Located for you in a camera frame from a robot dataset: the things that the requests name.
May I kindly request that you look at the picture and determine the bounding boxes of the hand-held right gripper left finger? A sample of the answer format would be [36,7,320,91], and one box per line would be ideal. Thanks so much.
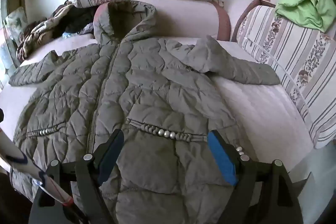
[28,130,125,224]

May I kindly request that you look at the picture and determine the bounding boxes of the striped floral sofa cushion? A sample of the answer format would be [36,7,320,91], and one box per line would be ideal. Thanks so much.
[236,5,336,149]

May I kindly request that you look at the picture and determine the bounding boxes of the pink sofa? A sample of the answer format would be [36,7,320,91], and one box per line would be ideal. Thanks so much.
[0,0,323,180]

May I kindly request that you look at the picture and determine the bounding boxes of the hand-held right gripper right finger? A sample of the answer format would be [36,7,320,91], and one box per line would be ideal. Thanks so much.
[207,130,303,224]

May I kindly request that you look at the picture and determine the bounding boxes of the green cloth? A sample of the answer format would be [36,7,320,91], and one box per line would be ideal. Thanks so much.
[275,0,332,33]

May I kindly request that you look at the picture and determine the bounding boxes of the brown patterned cloth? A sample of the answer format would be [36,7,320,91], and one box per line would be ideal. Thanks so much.
[16,4,76,60]

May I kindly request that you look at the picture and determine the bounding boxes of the pale floral pillow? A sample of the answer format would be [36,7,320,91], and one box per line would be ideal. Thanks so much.
[4,6,28,46]

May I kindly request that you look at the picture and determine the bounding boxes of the dark clothes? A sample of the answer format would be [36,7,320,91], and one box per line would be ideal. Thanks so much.
[52,5,96,35]

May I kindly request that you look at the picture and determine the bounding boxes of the grey quilted hooded jacket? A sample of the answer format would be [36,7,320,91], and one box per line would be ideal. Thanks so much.
[9,0,281,224]

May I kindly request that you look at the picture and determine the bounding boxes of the pink sofa back cushion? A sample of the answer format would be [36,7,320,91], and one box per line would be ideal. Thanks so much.
[93,0,231,41]

